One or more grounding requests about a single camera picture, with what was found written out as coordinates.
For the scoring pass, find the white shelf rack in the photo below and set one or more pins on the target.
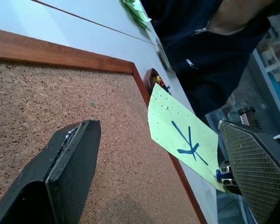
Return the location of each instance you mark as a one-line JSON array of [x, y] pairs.
[[273, 63]]

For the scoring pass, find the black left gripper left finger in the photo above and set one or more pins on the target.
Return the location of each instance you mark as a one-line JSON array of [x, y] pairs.
[[67, 168]]

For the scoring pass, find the red pushpin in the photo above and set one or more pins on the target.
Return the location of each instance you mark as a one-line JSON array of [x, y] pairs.
[[162, 82]]

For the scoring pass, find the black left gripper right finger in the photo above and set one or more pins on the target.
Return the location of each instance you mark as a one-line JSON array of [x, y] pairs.
[[252, 172]]

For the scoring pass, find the person in dark jacket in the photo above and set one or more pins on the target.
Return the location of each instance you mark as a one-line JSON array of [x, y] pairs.
[[200, 70]]

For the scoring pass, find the black box device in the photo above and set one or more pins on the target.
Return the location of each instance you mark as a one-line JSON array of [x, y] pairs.
[[249, 116]]

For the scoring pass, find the green note with blue mark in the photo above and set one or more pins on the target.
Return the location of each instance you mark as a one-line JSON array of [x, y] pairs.
[[168, 121]]

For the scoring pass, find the cork board with wooden frame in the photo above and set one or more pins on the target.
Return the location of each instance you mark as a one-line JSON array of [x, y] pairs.
[[112, 149]]

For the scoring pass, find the yellow pushpin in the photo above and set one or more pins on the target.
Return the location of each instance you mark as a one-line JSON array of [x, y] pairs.
[[157, 78]]

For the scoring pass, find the stack of green notes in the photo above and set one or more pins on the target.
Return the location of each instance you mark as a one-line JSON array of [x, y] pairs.
[[136, 11]]

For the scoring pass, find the dark wooden tray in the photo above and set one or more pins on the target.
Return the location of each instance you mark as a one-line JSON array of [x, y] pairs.
[[148, 80]]

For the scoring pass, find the blue pushpin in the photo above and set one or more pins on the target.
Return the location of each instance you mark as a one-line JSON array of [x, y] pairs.
[[219, 174], [167, 88]]

